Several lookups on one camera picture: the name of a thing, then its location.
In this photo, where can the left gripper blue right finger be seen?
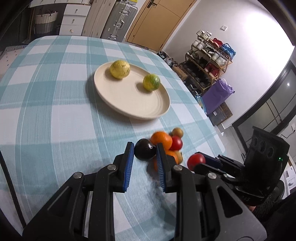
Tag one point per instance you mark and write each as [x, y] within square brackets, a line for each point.
[207, 209]

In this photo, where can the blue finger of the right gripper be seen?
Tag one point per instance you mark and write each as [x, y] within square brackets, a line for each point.
[209, 160]
[204, 169]

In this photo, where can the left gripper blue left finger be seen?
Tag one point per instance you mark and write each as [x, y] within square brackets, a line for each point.
[82, 208]

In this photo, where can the red cherry tomato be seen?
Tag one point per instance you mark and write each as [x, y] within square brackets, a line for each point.
[177, 143]
[195, 160]

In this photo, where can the brown longan fruit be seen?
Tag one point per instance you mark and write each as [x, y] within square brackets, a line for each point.
[178, 132]
[179, 156]

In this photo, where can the orange tangerine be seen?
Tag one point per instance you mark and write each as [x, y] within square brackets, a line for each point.
[162, 137]
[168, 152]

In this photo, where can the dark purple plum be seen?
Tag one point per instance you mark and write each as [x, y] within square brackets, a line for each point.
[144, 150]

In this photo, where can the green yellow citrus fruit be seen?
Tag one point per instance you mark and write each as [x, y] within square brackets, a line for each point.
[151, 82]

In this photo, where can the yellow guava fruit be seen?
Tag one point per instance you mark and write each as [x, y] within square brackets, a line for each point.
[120, 69]

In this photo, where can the person's right hand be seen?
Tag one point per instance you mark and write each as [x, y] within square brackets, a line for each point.
[251, 208]

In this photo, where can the purple bag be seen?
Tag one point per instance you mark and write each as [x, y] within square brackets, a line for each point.
[216, 95]

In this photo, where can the cream round plate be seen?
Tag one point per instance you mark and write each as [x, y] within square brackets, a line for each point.
[128, 96]

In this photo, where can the wooden shoe rack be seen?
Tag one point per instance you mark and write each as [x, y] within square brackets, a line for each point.
[206, 61]

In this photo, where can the checkered teal tablecloth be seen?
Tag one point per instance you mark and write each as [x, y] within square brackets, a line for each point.
[53, 122]

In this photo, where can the wooden door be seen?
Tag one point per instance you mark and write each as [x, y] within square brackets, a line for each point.
[156, 21]

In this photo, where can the silver suitcase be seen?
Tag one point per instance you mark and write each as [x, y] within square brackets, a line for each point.
[119, 21]

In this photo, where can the beige suitcase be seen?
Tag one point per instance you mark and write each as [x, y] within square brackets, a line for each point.
[97, 18]

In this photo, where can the woven laundry basket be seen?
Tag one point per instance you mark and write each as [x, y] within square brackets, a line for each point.
[45, 23]

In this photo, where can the white drawer desk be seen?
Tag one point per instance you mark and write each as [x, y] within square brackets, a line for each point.
[71, 15]

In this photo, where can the white wall switch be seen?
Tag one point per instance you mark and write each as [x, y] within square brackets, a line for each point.
[223, 28]

